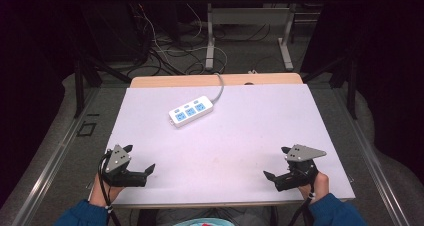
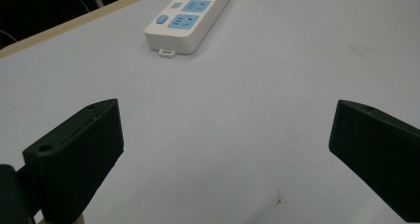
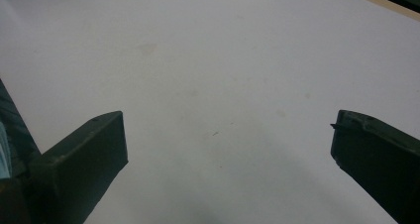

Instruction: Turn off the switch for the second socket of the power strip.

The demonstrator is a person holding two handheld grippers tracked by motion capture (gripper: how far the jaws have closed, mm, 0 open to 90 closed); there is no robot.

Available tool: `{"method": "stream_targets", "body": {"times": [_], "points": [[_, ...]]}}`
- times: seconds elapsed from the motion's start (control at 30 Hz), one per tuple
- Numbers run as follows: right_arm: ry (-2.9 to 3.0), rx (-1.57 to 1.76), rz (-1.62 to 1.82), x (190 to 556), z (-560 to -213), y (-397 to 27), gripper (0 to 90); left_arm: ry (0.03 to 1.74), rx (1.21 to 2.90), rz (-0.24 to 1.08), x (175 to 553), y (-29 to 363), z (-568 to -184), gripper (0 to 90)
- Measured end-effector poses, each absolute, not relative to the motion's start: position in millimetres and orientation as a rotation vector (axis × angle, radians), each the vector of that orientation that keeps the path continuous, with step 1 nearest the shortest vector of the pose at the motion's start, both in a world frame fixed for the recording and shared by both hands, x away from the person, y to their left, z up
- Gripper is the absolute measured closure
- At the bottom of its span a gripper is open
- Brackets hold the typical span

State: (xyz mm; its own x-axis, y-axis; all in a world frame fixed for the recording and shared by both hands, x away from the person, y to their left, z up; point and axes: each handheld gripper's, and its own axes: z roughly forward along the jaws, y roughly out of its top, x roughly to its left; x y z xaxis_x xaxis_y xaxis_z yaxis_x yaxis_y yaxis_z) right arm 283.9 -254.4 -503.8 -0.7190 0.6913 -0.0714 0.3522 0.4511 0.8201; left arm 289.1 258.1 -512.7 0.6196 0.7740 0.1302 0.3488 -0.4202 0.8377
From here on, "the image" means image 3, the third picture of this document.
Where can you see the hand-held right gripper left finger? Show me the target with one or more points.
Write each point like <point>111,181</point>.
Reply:
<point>85,158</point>

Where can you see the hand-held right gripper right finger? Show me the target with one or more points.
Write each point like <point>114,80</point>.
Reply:
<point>379,161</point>

